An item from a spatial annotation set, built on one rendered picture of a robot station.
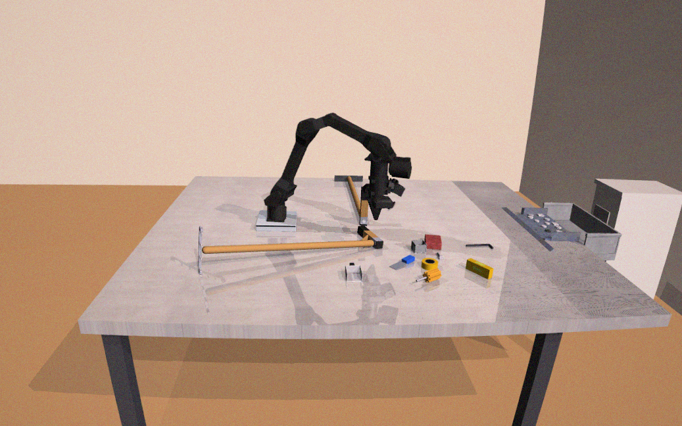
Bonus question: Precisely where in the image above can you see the red rectangular block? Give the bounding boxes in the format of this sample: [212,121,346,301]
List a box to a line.
[424,235,442,250]

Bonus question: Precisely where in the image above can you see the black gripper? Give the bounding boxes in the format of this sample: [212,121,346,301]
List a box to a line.
[363,175,393,220]

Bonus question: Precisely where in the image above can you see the long tan scraper with grey crossbar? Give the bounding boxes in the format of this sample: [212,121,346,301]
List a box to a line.
[198,226,383,274]

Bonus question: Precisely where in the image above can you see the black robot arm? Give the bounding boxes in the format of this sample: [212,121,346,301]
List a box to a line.
[264,112,412,222]

